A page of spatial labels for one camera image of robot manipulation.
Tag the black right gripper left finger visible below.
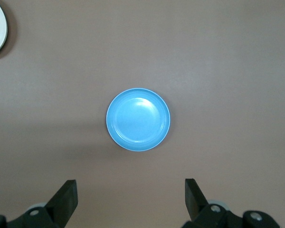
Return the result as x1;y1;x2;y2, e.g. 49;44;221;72
0;180;78;228

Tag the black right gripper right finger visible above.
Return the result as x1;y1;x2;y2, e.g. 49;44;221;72
184;178;281;228

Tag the blue plate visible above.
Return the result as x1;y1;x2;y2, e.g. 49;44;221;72
106;88;171;152

